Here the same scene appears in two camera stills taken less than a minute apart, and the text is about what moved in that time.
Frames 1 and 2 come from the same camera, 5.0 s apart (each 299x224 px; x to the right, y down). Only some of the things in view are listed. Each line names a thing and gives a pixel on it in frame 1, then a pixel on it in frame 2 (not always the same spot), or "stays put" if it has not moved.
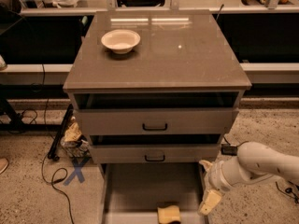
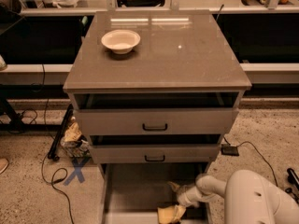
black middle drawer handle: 154,161 stays put
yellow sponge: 169,214 stays put
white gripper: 217,176 → 186,197
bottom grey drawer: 132,192 stays put
